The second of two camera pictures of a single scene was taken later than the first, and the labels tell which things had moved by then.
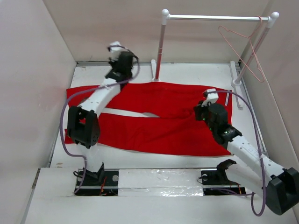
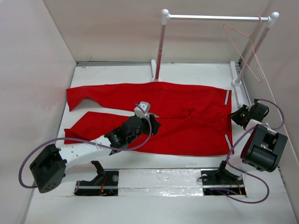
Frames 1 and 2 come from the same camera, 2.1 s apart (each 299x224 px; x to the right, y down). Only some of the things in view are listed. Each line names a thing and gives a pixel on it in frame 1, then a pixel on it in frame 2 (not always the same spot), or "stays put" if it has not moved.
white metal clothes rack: (272, 17) stays put
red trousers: (176, 130) stays put
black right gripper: (198, 109) to (234, 115)
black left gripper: (112, 63) to (154, 124)
